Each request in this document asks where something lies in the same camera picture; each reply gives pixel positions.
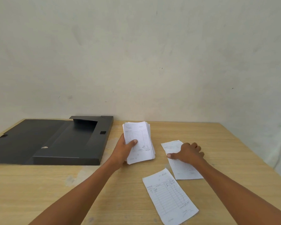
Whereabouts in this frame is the person's right forearm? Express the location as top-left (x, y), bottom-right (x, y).
top-left (194, 159), bottom-right (281, 225)

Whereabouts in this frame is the black document box file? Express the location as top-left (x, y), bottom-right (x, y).
top-left (0, 116), bottom-right (114, 166)

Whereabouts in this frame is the person's right hand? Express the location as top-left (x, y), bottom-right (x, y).
top-left (166, 142), bottom-right (205, 166)

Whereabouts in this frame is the white receipt slip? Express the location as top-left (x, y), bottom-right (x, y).
top-left (161, 140), bottom-right (204, 180)
top-left (142, 168), bottom-right (199, 225)

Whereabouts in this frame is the stack of white receipt slips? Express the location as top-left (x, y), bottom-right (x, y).
top-left (122, 121), bottom-right (155, 165)

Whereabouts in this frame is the person's left hand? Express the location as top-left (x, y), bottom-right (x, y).
top-left (109, 134), bottom-right (138, 170)

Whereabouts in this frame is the person's left forearm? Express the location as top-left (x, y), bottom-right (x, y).
top-left (28, 159), bottom-right (119, 225)

